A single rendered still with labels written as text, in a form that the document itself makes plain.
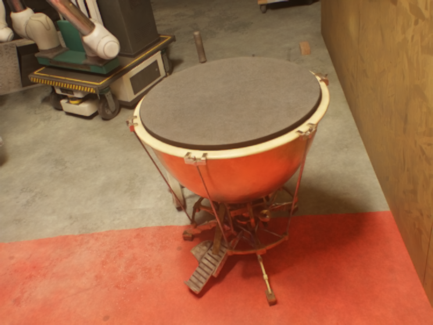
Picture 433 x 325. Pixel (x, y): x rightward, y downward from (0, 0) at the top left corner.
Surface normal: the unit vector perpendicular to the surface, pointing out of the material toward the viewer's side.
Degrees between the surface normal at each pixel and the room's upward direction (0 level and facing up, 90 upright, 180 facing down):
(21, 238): 0
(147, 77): 90
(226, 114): 0
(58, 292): 0
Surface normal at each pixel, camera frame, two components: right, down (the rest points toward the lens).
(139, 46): 0.86, 0.19
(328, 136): -0.14, -0.81
